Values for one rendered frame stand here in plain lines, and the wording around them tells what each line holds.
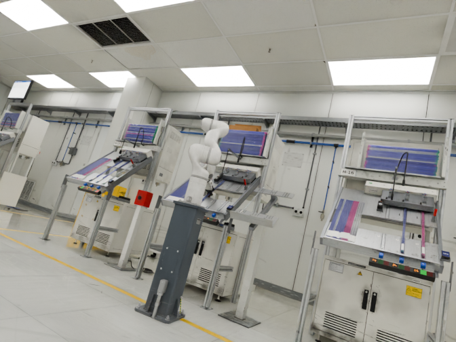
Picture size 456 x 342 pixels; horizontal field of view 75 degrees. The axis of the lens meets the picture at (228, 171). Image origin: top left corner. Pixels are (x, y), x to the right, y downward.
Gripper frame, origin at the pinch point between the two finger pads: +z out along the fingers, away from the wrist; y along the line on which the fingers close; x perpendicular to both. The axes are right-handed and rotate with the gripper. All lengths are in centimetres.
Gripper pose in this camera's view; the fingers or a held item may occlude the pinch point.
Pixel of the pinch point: (210, 193)
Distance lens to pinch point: 277.0
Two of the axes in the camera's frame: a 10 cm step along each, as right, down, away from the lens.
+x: -4.7, 5.7, -6.8
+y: -8.6, -1.3, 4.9
